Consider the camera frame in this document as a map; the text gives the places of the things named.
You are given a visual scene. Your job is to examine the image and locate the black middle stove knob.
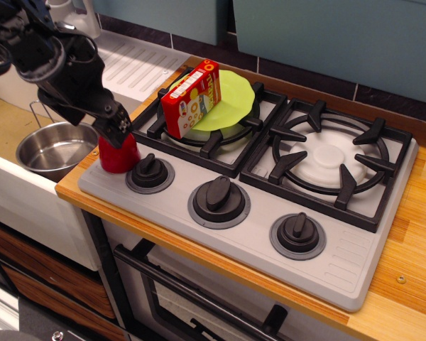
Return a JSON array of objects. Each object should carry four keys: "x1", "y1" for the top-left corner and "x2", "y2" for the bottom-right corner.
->
[{"x1": 187, "y1": 175, "x2": 251, "y2": 229}]

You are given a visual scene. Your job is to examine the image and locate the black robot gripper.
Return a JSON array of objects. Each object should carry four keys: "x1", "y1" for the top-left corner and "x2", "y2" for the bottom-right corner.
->
[{"x1": 6, "y1": 21, "x2": 132, "y2": 148}]

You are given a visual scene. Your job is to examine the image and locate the red cereal box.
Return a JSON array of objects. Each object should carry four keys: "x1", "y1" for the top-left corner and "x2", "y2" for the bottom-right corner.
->
[{"x1": 160, "y1": 60, "x2": 222, "y2": 139}]

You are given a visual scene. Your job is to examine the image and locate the stainless steel pot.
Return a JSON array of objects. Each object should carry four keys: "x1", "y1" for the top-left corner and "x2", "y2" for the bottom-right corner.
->
[{"x1": 16, "y1": 114, "x2": 99, "y2": 183}]

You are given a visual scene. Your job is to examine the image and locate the black right burner grate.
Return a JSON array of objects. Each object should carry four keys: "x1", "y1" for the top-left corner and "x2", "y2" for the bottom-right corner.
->
[{"x1": 240, "y1": 99, "x2": 415, "y2": 232}]

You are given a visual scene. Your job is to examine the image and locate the black right stove knob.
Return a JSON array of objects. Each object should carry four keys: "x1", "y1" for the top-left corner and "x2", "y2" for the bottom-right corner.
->
[{"x1": 270, "y1": 212, "x2": 327, "y2": 261}]

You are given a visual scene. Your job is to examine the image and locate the black stove knob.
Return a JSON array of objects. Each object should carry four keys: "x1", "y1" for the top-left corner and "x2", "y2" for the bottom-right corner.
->
[
  {"x1": 187, "y1": 175, "x2": 251, "y2": 229},
  {"x1": 270, "y1": 212, "x2": 327, "y2": 261},
  {"x1": 126, "y1": 153, "x2": 175, "y2": 195}
]

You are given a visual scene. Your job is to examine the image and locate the grey toy faucet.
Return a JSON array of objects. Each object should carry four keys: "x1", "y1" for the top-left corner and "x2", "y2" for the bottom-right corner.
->
[{"x1": 45, "y1": 0, "x2": 101, "y2": 39}]

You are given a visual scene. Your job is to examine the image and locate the red toy sweet potato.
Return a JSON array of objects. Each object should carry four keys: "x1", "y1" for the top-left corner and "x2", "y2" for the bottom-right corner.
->
[{"x1": 99, "y1": 134, "x2": 141, "y2": 173}]

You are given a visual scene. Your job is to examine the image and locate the black oven door handle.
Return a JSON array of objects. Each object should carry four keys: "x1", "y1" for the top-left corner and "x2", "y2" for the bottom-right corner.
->
[{"x1": 114, "y1": 244, "x2": 287, "y2": 340}]

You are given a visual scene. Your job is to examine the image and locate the white right burner disc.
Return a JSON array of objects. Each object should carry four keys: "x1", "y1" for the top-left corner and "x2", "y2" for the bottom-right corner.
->
[{"x1": 290, "y1": 130, "x2": 367, "y2": 188}]

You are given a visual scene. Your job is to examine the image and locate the black left burner grate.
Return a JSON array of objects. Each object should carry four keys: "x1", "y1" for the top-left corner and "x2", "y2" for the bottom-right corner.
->
[{"x1": 133, "y1": 82, "x2": 288, "y2": 178}]

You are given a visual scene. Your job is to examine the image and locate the wooden drawer fronts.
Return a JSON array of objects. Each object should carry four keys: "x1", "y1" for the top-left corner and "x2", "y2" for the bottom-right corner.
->
[{"x1": 0, "y1": 223, "x2": 126, "y2": 340}]

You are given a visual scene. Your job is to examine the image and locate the grey toy stove top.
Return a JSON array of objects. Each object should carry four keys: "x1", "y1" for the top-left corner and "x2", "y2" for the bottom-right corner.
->
[{"x1": 78, "y1": 70, "x2": 418, "y2": 311}]

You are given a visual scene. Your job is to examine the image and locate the black burner grate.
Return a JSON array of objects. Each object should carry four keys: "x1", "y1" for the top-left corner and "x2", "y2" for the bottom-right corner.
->
[
  {"x1": 240, "y1": 99, "x2": 415, "y2": 232},
  {"x1": 133, "y1": 82, "x2": 288, "y2": 178}
]

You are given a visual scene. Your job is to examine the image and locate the black left stove knob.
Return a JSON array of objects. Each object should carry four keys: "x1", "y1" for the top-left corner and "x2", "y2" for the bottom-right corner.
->
[{"x1": 126, "y1": 153, "x2": 175, "y2": 195}]

